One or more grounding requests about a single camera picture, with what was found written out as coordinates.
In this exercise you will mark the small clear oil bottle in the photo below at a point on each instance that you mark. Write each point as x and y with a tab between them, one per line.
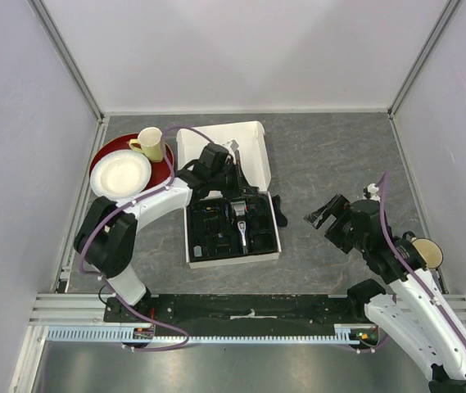
197	251

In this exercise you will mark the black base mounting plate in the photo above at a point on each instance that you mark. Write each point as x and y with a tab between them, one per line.
195	313

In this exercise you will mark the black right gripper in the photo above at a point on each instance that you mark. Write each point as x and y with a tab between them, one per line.
334	206

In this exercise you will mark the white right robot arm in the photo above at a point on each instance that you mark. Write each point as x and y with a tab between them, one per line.
408	305

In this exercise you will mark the yellow mug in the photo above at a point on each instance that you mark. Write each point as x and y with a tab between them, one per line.
149	143

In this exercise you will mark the black plastic tray insert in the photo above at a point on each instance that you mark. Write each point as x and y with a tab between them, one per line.
219	230

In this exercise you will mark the silver black hair clipper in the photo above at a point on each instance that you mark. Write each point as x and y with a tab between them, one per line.
240	212

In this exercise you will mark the white round plate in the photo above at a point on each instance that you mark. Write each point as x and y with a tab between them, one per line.
120	174

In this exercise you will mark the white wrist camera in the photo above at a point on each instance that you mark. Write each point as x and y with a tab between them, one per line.
231	145
372	192

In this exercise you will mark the black comb attachment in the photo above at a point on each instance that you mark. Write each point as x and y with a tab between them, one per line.
260	222
262	241

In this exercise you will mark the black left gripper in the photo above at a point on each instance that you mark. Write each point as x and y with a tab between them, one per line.
240	181

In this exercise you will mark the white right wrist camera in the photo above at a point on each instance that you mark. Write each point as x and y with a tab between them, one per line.
372	192

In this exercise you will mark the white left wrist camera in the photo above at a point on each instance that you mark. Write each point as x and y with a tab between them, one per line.
231	145

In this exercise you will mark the white cardboard box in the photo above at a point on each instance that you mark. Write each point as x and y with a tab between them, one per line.
250	137

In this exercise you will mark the dark red round plate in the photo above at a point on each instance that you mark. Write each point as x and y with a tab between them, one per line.
160	170

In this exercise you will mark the light blue cable duct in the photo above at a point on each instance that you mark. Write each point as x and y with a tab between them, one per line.
337	334

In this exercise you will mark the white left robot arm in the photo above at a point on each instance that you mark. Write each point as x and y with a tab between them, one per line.
107	235

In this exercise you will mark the cream enamel mug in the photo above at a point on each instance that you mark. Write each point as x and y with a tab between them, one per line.
427	248

